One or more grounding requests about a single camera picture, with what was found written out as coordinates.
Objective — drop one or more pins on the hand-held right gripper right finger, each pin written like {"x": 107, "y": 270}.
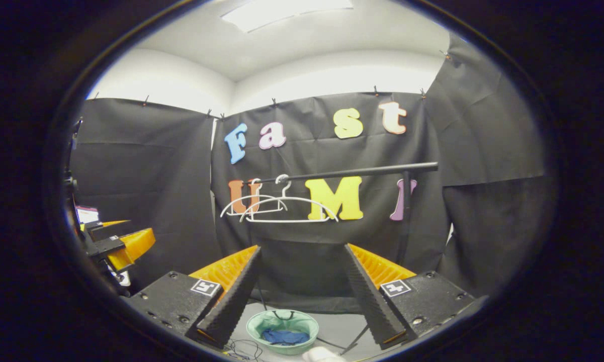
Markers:
{"x": 369, "y": 301}

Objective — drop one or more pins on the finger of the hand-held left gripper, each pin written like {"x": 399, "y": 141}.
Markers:
{"x": 133, "y": 246}
{"x": 93, "y": 229}

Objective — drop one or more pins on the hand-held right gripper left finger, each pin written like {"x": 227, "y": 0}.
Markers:
{"x": 231, "y": 301}

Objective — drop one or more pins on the green laundry hamper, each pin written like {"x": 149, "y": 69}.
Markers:
{"x": 258, "y": 324}

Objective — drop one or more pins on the white clothes hanger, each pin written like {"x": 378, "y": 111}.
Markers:
{"x": 254, "y": 196}
{"x": 285, "y": 193}

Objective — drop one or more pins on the black clothes rack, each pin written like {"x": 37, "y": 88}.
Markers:
{"x": 362, "y": 172}

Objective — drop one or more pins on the computer monitor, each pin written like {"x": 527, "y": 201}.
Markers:
{"x": 87, "y": 215}

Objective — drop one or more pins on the person's white shoe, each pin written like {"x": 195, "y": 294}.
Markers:
{"x": 322, "y": 355}

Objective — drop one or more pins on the black backdrop cloth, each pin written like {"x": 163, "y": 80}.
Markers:
{"x": 483, "y": 226}

